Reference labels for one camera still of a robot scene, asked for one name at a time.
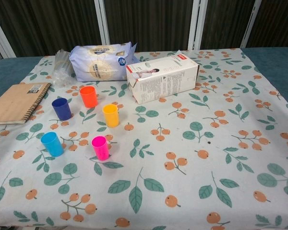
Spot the teal table cover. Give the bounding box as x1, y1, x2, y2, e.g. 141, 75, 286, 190
0, 46, 288, 111

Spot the dark screen panel white frame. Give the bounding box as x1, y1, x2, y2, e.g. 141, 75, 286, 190
246, 0, 288, 48
99, 0, 198, 53
0, 0, 104, 58
194, 0, 254, 50

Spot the orange plastic cup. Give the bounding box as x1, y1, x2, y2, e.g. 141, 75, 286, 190
79, 86, 98, 108

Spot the white blue powder pouch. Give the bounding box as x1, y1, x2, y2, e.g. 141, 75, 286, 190
69, 41, 138, 82

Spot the pink plastic cup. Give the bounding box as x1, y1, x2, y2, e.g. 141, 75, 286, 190
91, 135, 109, 161

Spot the kraft spiral notebook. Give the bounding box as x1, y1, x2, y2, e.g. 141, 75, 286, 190
0, 82, 52, 126

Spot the dark blue plastic cup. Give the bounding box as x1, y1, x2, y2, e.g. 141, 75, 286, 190
51, 97, 72, 121

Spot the white printed carton box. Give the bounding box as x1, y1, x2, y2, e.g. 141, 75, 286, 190
125, 53, 199, 104

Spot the yellow plastic cup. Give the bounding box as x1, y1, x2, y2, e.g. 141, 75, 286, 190
102, 103, 121, 128

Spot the light blue plastic cup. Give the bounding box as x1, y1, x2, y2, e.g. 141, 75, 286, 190
40, 132, 64, 158

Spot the floral leaf fruit tablecloth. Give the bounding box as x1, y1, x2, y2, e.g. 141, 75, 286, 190
0, 47, 288, 230

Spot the clear plastic wrapper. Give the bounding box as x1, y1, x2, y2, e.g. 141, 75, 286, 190
53, 49, 74, 87

